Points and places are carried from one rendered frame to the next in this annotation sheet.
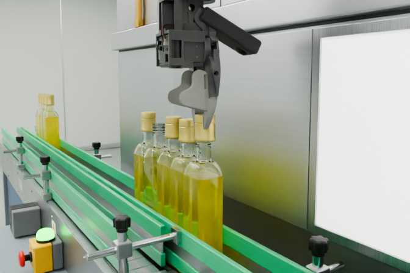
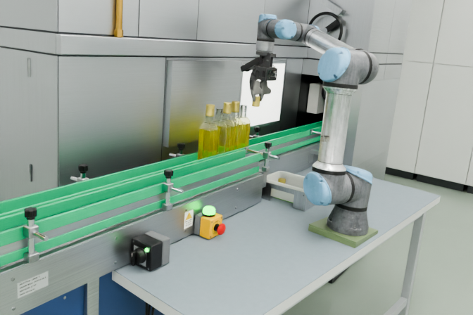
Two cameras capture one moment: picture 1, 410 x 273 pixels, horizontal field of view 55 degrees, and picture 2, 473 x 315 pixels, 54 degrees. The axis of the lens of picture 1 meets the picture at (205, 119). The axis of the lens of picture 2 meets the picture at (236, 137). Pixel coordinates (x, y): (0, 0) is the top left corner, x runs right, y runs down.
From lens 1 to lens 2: 235 cm
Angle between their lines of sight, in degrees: 111
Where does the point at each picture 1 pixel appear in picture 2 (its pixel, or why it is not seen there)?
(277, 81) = (230, 79)
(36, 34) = not seen: outside the picture
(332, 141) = (243, 98)
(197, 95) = (266, 89)
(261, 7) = (224, 48)
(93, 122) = not seen: outside the picture
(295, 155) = not seen: hidden behind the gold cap
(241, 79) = (217, 79)
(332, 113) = (244, 89)
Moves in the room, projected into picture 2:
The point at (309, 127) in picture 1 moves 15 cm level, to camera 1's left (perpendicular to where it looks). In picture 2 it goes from (238, 95) to (252, 100)
